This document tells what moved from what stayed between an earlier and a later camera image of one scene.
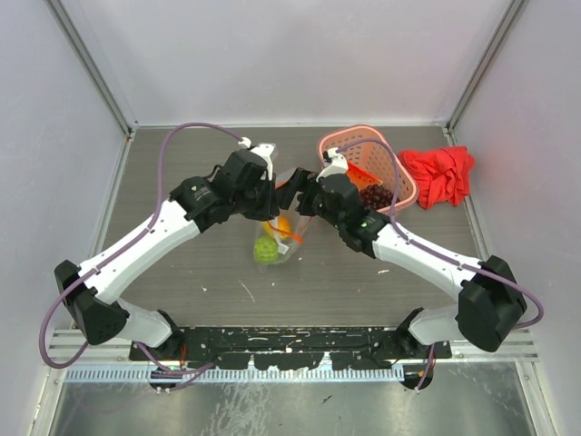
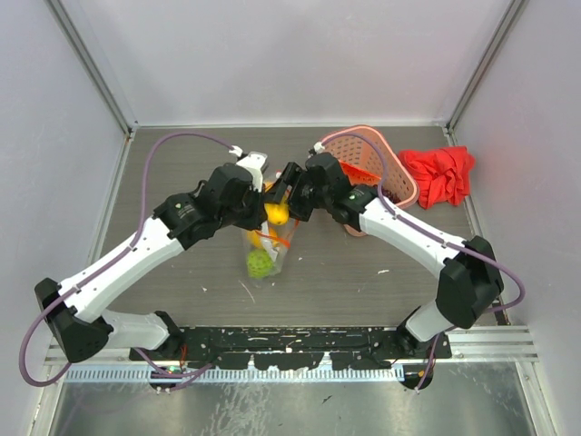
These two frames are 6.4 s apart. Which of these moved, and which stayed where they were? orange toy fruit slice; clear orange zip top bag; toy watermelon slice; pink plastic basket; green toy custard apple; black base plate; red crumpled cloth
Moved: orange toy fruit slice; clear orange zip top bag; green toy custard apple
Stayed: red crumpled cloth; pink plastic basket; toy watermelon slice; black base plate
